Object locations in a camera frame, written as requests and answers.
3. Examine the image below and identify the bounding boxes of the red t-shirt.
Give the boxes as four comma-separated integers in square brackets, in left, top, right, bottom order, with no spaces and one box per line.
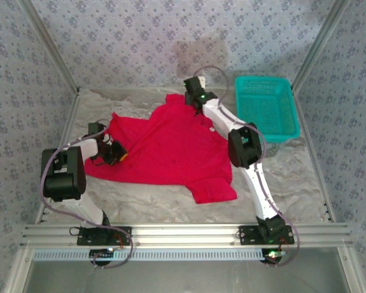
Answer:
[84,93,238,204]

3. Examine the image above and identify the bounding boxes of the teal plastic basket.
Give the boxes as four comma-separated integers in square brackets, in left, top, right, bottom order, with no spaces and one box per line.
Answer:
[234,75,301,144]

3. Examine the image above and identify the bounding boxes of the aluminium table side rail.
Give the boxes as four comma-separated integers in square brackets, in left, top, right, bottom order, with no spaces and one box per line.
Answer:
[292,90,337,223]
[33,91,82,225]

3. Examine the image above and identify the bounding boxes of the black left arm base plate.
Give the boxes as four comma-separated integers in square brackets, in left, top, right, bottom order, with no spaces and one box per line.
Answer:
[77,226,132,246]

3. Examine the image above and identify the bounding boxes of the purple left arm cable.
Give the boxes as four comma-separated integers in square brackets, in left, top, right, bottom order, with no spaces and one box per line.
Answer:
[38,118,135,270]

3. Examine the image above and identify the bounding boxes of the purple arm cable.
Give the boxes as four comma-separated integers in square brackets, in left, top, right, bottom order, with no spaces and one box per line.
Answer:
[38,118,135,270]
[194,65,301,268]

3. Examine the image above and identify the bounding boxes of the aluminium frame post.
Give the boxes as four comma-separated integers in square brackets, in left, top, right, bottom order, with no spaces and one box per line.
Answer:
[292,0,353,92]
[18,0,81,94]

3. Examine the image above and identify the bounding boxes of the aluminium mounting rail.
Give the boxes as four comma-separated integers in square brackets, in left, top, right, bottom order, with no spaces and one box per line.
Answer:
[20,223,354,247]

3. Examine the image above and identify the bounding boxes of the white slotted cable duct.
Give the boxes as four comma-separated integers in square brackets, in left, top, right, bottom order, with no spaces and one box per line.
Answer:
[33,248,265,262]

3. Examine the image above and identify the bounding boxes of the aluminium frame leg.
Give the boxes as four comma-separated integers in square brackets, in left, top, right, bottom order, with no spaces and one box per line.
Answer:
[4,246,34,293]
[337,246,366,293]

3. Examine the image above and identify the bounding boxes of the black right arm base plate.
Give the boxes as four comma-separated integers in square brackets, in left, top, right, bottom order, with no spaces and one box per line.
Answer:
[238,225,295,245]

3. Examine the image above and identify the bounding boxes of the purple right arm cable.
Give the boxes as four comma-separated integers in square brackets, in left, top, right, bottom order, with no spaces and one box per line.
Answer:
[194,65,301,268]

